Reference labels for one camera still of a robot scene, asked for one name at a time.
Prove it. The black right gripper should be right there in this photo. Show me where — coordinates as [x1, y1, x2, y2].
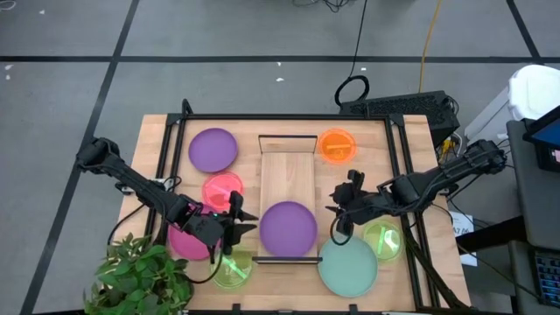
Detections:
[325, 169, 389, 238]

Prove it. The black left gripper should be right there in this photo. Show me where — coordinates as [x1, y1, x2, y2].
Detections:
[177, 191, 259, 263]

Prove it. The pink transparent plate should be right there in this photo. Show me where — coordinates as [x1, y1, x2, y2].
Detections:
[201, 171, 245, 214]

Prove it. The purple plate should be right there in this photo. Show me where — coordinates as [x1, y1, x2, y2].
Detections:
[259, 200, 319, 258]
[187, 127, 240, 174]

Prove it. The green transparent plate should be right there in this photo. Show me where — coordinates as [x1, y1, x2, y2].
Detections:
[211, 249, 255, 290]
[361, 220, 404, 263]

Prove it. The magenta plate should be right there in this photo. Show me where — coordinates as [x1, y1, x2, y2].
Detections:
[168, 205, 220, 262]

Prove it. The orange transparent plate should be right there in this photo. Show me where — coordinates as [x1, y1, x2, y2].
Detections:
[317, 127, 358, 165]

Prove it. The pale teal plate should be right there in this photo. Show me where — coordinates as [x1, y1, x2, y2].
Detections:
[318, 235, 379, 299]

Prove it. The white paper sheet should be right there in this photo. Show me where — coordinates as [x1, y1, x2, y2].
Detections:
[448, 211, 479, 268]

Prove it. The green plant in black pot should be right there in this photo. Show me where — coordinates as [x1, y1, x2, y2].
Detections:
[82, 231, 196, 315]

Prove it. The black desk beam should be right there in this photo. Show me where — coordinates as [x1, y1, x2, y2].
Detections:
[454, 216, 526, 253]

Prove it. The grey desk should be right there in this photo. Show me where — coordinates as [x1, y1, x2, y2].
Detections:
[506, 117, 560, 315]

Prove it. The black monitor blue screen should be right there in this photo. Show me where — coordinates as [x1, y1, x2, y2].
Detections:
[522, 104, 560, 172]

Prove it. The black keyboard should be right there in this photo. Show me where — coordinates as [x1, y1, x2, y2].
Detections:
[531, 251, 560, 310]

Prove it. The white lidded bin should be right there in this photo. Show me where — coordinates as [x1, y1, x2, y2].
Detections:
[464, 64, 560, 141]

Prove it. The black frame wooden shelf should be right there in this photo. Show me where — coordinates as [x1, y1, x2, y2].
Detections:
[252, 134, 324, 265]

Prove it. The black table frame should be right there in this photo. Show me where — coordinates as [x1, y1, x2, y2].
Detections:
[143, 99, 472, 315]

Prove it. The yellow hanging cable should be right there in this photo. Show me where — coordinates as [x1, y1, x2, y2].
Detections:
[417, 0, 443, 94]

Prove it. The black hanging cable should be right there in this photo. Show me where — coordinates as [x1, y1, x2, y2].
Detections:
[334, 0, 371, 109]

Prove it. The black cable bundle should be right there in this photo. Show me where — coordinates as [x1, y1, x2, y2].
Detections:
[292, 0, 351, 13]

